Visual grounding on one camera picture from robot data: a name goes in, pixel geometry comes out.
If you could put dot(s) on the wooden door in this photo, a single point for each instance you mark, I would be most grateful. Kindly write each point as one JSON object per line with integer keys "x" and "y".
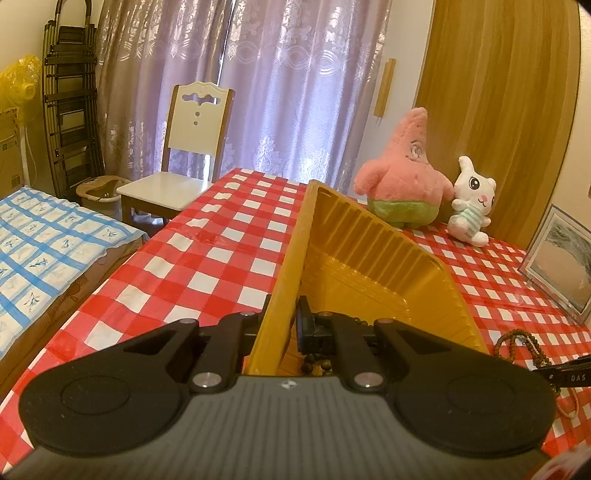
{"x": 498, "y": 92}

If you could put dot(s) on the cardboard box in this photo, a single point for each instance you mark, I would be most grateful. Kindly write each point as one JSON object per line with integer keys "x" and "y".
{"x": 9, "y": 157}

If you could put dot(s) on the orange plastic tray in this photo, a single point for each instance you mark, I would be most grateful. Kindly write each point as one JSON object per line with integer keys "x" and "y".
{"x": 369, "y": 249}

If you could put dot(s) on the red white checkered tablecloth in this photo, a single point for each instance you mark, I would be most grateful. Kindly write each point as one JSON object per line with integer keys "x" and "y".
{"x": 207, "y": 258}

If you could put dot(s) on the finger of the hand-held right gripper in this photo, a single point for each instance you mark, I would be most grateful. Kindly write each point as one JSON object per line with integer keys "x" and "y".
{"x": 549, "y": 368}

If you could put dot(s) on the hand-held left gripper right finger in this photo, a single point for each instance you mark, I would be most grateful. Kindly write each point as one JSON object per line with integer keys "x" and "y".
{"x": 301, "y": 334}

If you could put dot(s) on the pink starfish plush toy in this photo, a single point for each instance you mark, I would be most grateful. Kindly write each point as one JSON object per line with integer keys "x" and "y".
{"x": 401, "y": 184}

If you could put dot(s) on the white bunny plush toy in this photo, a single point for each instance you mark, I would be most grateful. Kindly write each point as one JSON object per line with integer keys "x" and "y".
{"x": 475, "y": 194}

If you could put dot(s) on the white wooden chair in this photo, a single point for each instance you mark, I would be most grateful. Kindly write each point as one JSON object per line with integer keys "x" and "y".
{"x": 198, "y": 124}

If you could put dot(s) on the yellow plastic bag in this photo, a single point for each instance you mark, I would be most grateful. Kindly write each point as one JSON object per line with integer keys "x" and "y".
{"x": 21, "y": 78}

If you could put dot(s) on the beige waste basket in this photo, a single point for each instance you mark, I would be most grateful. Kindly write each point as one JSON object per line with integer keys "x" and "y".
{"x": 99, "y": 191}

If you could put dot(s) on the blue checkered bed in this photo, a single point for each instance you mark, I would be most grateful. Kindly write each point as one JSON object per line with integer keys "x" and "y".
{"x": 46, "y": 249}

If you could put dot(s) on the dark folding rack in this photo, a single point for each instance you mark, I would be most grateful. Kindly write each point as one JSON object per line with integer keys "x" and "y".
{"x": 69, "y": 92}

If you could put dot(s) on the sand art picture frame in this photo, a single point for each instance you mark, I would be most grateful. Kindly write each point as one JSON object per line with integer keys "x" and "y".
{"x": 558, "y": 263}

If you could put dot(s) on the purple lace curtain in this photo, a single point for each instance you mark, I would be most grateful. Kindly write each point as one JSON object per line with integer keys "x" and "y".
{"x": 286, "y": 69}

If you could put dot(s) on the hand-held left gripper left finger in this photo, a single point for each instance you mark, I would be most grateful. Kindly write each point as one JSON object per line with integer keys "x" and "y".
{"x": 249, "y": 330}

